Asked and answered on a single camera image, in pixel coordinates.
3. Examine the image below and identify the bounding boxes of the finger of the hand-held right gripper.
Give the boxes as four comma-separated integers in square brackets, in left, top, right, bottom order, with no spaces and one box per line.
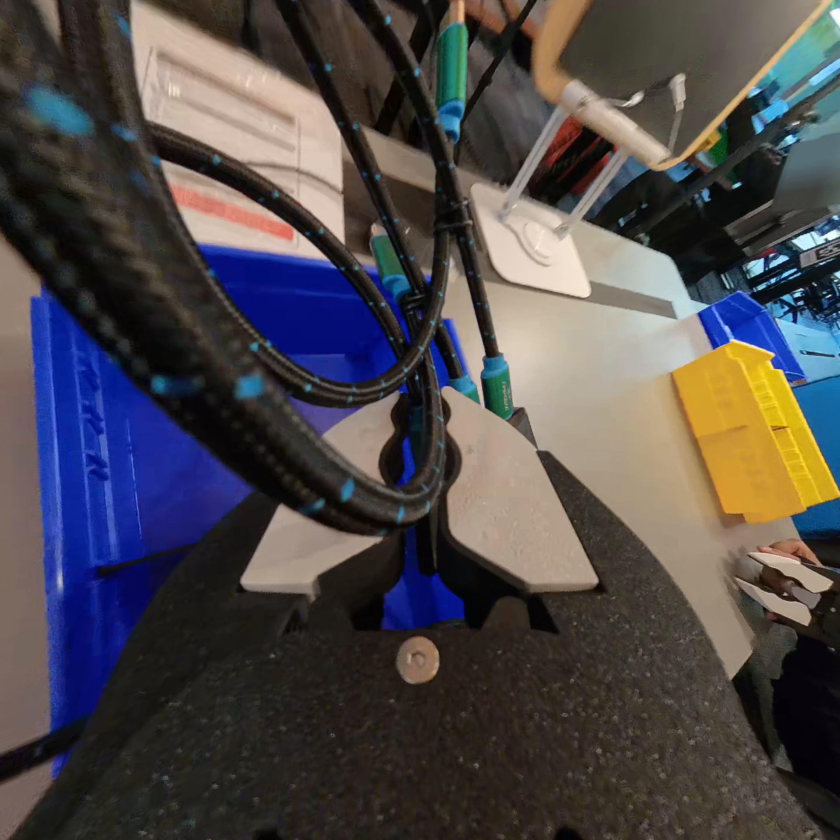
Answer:
[734,576,816,627]
[747,551,840,595]

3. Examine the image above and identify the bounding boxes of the white lamp base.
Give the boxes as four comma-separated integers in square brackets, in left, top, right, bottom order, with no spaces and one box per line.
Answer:
[471,72,690,299]

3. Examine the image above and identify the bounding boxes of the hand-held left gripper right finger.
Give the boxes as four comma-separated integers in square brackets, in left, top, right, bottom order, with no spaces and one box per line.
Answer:
[430,386,601,595]

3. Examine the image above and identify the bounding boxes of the large blue plastic bin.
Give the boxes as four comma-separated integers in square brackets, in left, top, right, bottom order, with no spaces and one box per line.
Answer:
[29,243,475,782]

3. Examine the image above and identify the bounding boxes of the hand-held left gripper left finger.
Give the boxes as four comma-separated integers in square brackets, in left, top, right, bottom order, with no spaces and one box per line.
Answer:
[239,392,434,599]

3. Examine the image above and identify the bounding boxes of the black panel yellow edge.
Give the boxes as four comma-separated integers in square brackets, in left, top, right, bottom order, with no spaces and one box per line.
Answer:
[533,0,836,173]

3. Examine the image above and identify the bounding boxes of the yellow plastic bin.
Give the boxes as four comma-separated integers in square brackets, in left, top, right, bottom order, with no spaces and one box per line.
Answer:
[671,339,840,526]

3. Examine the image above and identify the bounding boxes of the person's right hand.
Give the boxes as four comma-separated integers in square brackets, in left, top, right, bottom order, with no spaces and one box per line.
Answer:
[756,537,824,567]

